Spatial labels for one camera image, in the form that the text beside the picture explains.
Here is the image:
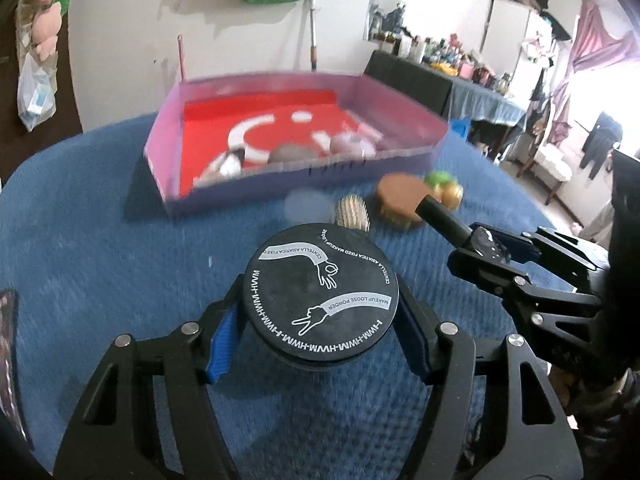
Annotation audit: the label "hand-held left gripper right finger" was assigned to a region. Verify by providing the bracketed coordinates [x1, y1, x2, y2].
[395, 282, 583, 480]

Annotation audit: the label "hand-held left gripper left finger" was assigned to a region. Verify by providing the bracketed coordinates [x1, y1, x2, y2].
[52, 272, 251, 480]

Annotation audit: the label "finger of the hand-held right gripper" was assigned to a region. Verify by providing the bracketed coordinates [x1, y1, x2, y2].
[510, 226, 609, 292]
[447, 245, 608, 377]

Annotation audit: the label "yellow green flower toy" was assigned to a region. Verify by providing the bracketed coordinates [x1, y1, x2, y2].
[424, 170, 464, 209]

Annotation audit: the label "black lid powder jar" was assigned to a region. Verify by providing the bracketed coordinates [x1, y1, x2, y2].
[240, 224, 401, 372]

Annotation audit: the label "brown flower-shaped lid jar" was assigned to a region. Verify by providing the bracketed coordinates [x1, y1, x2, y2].
[375, 173, 436, 231]

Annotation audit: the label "dropper bottle black cap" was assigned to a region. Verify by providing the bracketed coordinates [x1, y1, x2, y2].
[200, 147, 246, 183]

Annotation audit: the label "pink compact case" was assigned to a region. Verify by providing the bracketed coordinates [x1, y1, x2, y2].
[327, 132, 378, 158]

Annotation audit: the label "brown eyeshadow case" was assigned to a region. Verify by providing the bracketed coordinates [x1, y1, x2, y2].
[267, 142, 318, 164]

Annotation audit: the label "purple cardboard box red lining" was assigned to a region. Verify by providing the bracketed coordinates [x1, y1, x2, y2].
[144, 72, 450, 218]

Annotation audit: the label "hanging dark clothes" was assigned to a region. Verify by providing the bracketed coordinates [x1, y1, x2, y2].
[580, 112, 623, 181]

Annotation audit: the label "table with dark cloth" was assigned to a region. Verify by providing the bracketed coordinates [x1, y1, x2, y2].
[362, 50, 526, 126]

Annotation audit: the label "pink curtain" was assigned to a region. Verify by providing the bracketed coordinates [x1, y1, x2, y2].
[550, 0, 640, 146]

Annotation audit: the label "white wardrobe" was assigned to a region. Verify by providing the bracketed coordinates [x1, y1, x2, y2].
[482, 0, 558, 96]

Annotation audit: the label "black phone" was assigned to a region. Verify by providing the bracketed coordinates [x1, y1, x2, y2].
[0, 287, 31, 441]

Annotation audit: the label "row of cosmetic bottles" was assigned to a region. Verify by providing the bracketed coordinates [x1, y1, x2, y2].
[372, 30, 516, 93]

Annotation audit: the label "clear plastic bag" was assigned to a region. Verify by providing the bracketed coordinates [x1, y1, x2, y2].
[16, 52, 56, 131]

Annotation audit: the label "wall mirror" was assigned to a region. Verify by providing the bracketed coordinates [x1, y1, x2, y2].
[367, 0, 406, 43]

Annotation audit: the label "mop handle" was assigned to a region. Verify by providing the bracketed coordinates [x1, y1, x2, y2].
[306, 0, 319, 73]

